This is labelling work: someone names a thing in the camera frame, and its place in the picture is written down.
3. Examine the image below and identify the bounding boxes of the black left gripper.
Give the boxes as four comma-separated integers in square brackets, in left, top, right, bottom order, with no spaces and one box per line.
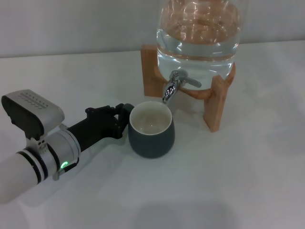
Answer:
[66,103,129,154]

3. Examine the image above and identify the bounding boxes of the dark mug with white interior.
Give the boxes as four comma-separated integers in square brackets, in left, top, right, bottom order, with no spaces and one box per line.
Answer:
[122,101,175,159]

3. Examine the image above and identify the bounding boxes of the chrome faucet with lever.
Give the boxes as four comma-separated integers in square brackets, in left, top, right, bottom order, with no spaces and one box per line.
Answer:
[162,70,203,104]

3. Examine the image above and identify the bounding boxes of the clear glass water dispenser jar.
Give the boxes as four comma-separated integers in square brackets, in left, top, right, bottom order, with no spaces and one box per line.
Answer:
[156,0,242,91]

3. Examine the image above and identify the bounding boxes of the wooden dispenser stand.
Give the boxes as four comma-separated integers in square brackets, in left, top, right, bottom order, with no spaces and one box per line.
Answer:
[140,44,236,133]

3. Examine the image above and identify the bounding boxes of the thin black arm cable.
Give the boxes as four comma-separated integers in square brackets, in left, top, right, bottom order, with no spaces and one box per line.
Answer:
[57,156,79,174]

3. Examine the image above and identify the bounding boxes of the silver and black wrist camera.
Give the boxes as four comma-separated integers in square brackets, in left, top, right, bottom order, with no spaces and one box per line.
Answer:
[1,89,65,142]

